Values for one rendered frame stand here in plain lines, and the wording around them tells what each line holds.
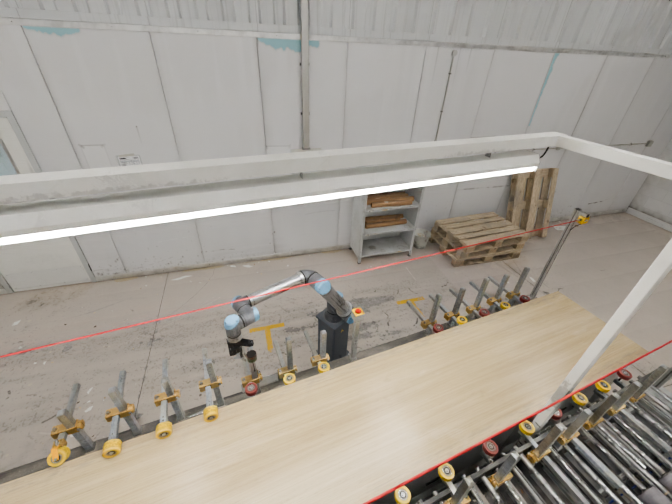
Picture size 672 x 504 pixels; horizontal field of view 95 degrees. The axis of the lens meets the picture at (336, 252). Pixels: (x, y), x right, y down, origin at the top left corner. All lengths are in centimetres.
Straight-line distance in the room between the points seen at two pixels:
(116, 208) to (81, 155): 335
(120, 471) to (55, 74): 347
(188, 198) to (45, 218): 36
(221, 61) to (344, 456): 369
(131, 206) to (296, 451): 153
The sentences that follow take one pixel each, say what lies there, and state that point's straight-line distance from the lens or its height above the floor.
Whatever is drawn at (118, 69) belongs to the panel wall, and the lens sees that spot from 412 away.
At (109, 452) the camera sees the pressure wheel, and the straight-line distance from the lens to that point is 228.
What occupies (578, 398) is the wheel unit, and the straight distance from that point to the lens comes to 278.
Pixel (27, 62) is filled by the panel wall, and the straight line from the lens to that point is 435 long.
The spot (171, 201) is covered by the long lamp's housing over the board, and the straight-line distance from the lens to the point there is 108.
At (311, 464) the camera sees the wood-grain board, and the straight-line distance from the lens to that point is 203.
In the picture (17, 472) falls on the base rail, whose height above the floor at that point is 70.
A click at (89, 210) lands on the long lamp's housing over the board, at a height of 237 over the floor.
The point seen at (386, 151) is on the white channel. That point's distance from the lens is 124.
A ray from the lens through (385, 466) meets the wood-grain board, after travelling 206.
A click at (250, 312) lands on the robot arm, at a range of 205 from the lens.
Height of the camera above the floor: 279
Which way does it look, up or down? 34 degrees down
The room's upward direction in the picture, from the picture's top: 3 degrees clockwise
